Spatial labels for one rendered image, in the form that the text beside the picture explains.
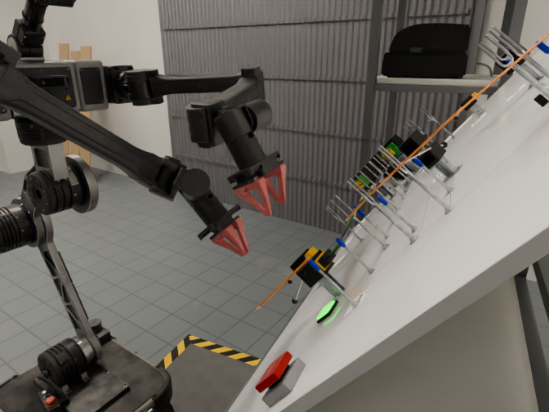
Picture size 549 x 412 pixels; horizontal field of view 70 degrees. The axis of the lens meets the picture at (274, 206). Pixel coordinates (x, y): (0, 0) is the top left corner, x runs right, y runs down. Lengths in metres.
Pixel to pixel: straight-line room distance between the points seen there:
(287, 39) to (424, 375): 3.05
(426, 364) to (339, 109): 2.60
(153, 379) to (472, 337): 1.28
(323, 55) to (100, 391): 2.81
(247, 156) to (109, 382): 1.40
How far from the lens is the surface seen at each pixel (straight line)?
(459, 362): 1.19
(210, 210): 0.86
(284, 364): 0.60
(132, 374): 1.97
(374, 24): 1.61
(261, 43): 3.83
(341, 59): 3.42
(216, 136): 0.77
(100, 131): 0.79
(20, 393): 2.08
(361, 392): 1.04
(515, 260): 0.38
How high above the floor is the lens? 1.54
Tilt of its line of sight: 21 degrees down
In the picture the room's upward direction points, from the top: straight up
